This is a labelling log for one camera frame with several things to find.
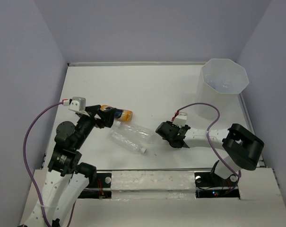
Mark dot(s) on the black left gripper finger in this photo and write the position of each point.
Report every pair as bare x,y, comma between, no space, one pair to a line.
93,111
106,118

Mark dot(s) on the white translucent bin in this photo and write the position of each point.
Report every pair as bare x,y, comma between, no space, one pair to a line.
206,96

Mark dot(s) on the clear bottle white cap lower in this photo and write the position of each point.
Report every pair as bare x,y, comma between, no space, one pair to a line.
128,143

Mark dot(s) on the orange juice bottle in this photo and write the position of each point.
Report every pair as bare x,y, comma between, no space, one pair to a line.
120,114

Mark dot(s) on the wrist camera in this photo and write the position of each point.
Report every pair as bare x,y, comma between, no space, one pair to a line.
77,104
180,119

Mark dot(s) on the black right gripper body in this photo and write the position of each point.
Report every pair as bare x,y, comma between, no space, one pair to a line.
173,125

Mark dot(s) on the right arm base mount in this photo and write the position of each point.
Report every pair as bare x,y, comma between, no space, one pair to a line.
209,185

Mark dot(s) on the clear bottle white cap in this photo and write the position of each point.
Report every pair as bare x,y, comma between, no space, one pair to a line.
135,131
128,143

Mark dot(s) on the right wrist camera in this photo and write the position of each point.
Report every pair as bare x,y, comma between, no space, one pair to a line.
180,119

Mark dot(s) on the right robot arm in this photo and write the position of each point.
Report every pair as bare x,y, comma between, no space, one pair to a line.
236,147

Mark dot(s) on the clear bottle white cap upper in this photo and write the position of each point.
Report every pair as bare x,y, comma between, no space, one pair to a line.
135,131

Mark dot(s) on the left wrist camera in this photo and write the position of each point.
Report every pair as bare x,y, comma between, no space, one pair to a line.
77,104

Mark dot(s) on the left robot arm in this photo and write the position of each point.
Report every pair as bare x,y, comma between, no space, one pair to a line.
66,176

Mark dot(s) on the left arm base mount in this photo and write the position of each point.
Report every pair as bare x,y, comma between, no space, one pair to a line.
100,188

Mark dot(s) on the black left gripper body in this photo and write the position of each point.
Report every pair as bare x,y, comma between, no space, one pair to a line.
86,124

